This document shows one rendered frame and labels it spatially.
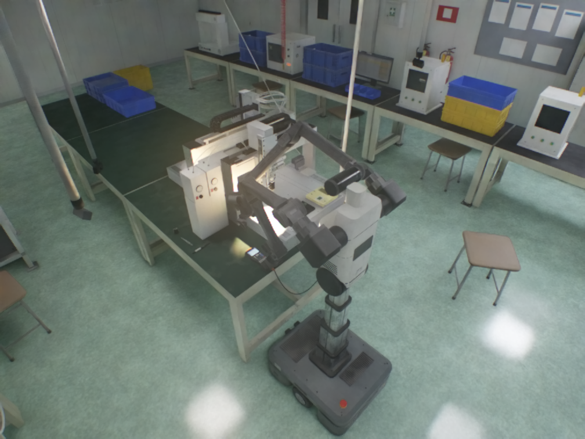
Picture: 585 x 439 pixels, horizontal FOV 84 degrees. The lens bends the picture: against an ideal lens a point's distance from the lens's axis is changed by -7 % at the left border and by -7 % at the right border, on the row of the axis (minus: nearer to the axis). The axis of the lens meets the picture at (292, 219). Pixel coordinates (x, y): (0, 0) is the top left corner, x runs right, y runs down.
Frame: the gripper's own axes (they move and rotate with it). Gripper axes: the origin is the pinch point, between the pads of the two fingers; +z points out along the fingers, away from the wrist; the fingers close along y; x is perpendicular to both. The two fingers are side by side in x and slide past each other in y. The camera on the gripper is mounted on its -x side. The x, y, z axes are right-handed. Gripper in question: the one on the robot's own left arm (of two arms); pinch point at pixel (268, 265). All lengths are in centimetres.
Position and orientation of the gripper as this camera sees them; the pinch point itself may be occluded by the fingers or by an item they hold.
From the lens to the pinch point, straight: 209.4
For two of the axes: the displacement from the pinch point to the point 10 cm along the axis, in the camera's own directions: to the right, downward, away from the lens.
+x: 6.1, 7.8, -1.6
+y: -7.1, 4.4, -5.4
